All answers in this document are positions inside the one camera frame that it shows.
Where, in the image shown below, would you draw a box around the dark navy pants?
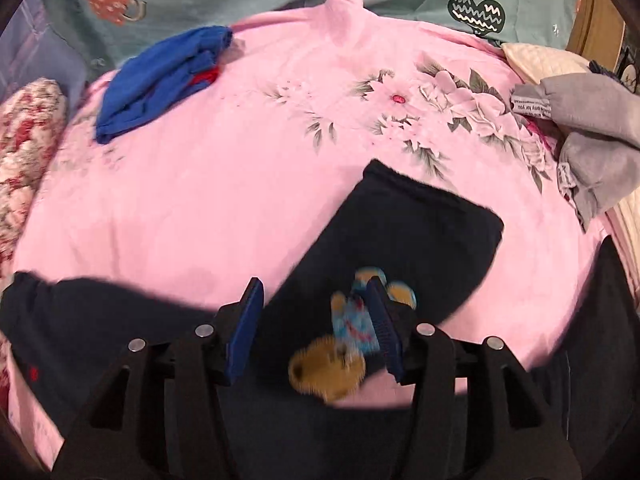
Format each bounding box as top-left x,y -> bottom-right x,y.
0,159 -> 506,480

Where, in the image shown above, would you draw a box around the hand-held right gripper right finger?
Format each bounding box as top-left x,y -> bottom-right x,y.
367,277 -> 581,480

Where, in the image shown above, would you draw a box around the blue folded pants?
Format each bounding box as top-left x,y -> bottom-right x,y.
95,25 -> 234,146

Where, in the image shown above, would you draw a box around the cream quilted pillow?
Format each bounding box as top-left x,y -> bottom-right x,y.
501,42 -> 591,86

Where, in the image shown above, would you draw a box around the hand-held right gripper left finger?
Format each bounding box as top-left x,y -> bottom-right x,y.
50,277 -> 264,480

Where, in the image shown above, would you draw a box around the wooden headboard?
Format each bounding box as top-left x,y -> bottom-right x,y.
567,0 -> 640,76

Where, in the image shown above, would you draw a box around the pink floral bed sheet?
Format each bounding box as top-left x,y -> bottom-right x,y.
7,0 -> 608,471

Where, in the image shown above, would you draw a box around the grey garment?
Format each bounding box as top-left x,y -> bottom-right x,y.
510,74 -> 640,233

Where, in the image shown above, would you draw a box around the red floral pillow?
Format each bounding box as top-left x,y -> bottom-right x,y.
0,77 -> 68,281

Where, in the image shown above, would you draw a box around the blue plaid pillow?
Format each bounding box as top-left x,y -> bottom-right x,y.
0,0 -> 101,111

